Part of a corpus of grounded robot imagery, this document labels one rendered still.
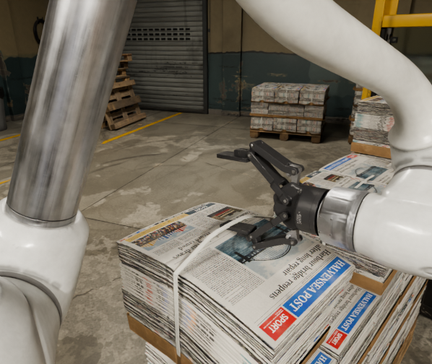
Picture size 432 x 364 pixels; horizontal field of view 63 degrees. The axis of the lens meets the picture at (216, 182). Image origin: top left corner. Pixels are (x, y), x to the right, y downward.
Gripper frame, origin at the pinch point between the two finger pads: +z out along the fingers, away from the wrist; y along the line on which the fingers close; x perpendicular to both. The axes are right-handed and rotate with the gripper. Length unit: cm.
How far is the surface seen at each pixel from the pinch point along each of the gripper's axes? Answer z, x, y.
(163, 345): 6.5, -14.2, 30.6
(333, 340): -13, 22, 44
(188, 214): 16.0, 3.9, 10.6
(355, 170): 8, 84, 18
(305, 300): -18.7, -2.9, 14.8
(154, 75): 639, 490, -14
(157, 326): 7.4, -14.4, 26.4
